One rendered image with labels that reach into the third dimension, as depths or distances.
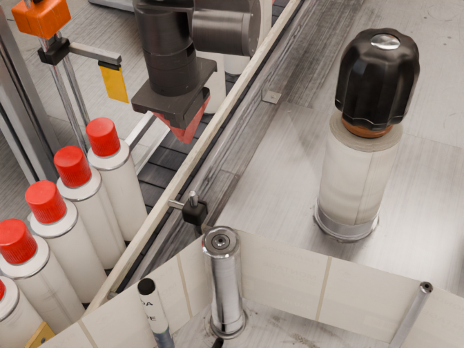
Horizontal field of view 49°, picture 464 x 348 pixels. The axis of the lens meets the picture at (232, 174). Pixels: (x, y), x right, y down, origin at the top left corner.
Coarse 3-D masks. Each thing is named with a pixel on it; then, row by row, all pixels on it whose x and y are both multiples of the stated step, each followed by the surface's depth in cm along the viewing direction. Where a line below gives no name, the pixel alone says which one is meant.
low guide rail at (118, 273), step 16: (288, 16) 103; (272, 32) 98; (256, 64) 93; (240, 80) 89; (224, 112) 85; (208, 128) 82; (208, 144) 82; (192, 160) 78; (176, 176) 76; (176, 192) 75; (160, 208) 72; (144, 224) 70; (144, 240) 70; (128, 256) 67; (112, 272) 66; (112, 288) 65; (96, 304) 63
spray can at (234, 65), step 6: (228, 60) 93; (234, 60) 93; (240, 60) 93; (246, 60) 94; (228, 66) 94; (234, 66) 94; (240, 66) 94; (228, 72) 95; (234, 72) 95; (240, 72) 95
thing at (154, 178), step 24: (288, 0) 112; (288, 24) 106; (240, 96) 92; (168, 144) 85; (192, 144) 84; (144, 168) 81; (168, 168) 81; (144, 192) 78; (168, 216) 76; (120, 288) 68
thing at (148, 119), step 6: (150, 114) 78; (144, 120) 77; (150, 120) 77; (138, 126) 76; (144, 126) 76; (132, 132) 75; (138, 132) 75; (144, 132) 77; (126, 138) 74; (132, 138) 74; (138, 138) 75; (132, 144) 74; (132, 150) 75
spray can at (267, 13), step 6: (264, 0) 95; (270, 0) 96; (264, 6) 96; (270, 6) 97; (264, 12) 97; (270, 12) 98; (264, 18) 98; (270, 18) 99; (264, 24) 99; (270, 24) 100; (264, 30) 100; (264, 36) 101
